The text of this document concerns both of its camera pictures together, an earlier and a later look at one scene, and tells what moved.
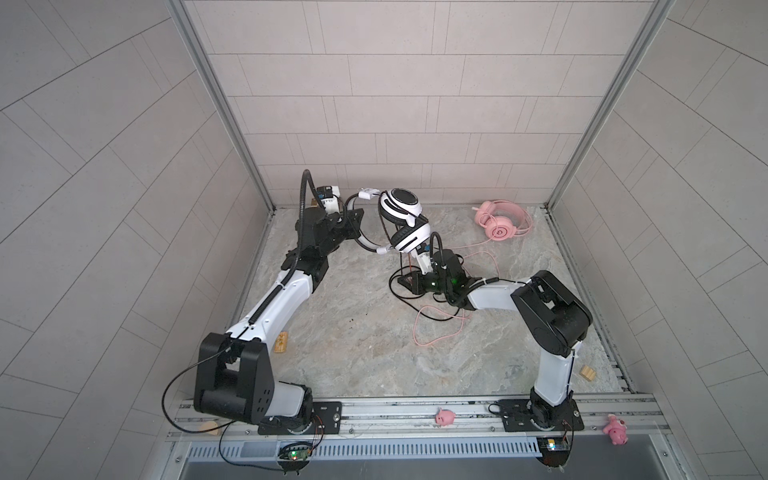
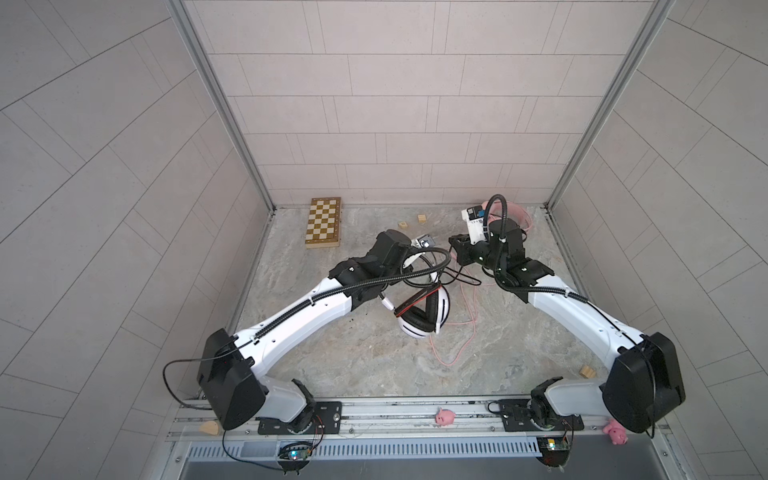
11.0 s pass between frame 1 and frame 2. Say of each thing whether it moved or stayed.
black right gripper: moved
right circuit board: stayed
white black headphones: moved
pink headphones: stayed
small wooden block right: stayed
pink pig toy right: stayed
